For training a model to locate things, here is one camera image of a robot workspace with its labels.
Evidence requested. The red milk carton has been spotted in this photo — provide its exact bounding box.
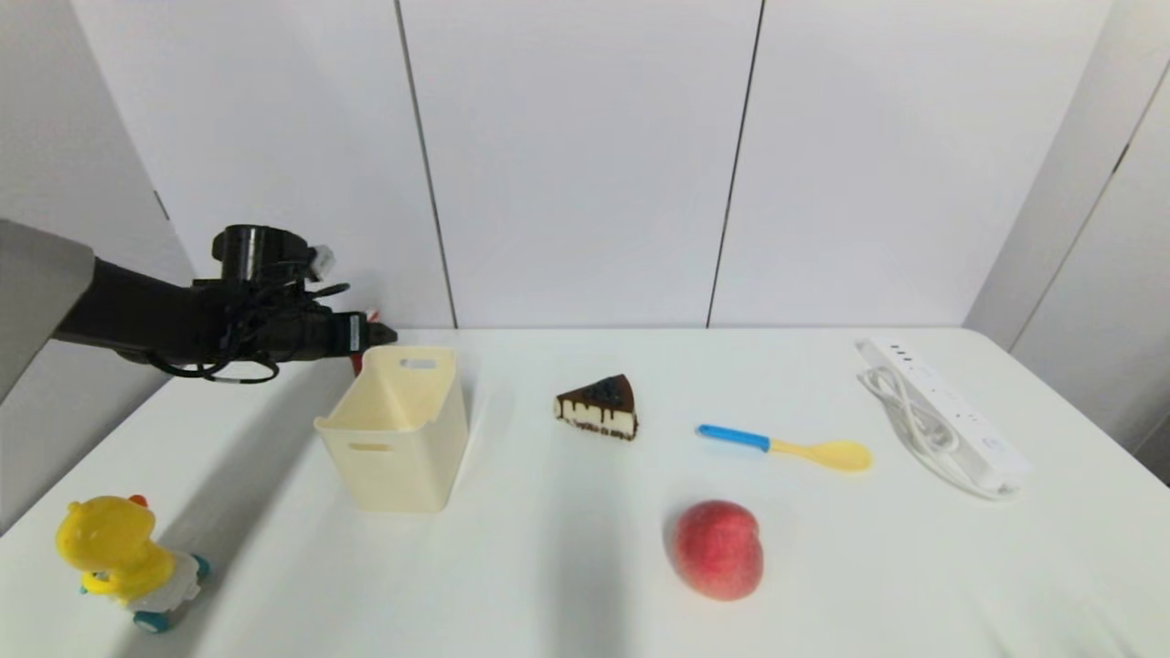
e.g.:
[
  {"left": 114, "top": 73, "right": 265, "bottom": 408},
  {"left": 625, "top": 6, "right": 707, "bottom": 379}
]
[{"left": 351, "top": 309, "right": 383, "bottom": 377}]

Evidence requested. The cream plastic storage bin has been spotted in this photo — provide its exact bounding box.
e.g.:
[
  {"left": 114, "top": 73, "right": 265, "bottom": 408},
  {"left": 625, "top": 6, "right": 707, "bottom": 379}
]
[{"left": 314, "top": 345, "right": 470, "bottom": 514}]

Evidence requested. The chocolate cake slice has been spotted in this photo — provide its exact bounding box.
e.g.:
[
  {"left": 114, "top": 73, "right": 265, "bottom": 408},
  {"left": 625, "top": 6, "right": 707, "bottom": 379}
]
[{"left": 554, "top": 374, "right": 639, "bottom": 442}]

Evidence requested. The yellow duck toy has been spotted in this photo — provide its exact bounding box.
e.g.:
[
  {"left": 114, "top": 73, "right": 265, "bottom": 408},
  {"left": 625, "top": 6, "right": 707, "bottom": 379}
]
[{"left": 55, "top": 495, "right": 211, "bottom": 633}]

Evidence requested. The red peach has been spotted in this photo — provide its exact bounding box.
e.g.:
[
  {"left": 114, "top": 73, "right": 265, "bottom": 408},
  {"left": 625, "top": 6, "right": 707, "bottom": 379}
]
[{"left": 671, "top": 499, "right": 764, "bottom": 601}]

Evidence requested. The white power strip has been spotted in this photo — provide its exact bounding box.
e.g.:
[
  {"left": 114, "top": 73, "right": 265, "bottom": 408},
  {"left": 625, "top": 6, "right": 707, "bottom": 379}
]
[{"left": 855, "top": 336, "right": 1031, "bottom": 492}]

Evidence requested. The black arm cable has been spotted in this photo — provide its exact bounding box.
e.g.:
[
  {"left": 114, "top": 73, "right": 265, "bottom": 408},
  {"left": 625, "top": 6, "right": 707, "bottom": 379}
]
[{"left": 146, "top": 274, "right": 353, "bottom": 385}]

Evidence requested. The blue-handled yellow spoon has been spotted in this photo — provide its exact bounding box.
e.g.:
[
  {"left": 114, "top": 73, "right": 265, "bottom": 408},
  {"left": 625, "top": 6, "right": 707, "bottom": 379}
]
[{"left": 696, "top": 423, "right": 873, "bottom": 473}]

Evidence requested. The white power strip cable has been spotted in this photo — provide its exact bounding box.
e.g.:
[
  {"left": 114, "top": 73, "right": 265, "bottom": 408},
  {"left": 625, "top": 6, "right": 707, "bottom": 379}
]
[{"left": 856, "top": 366, "right": 1017, "bottom": 502}]

